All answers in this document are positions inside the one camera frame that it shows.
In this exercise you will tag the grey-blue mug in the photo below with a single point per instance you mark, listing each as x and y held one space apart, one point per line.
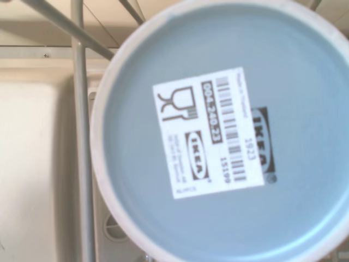
218 136

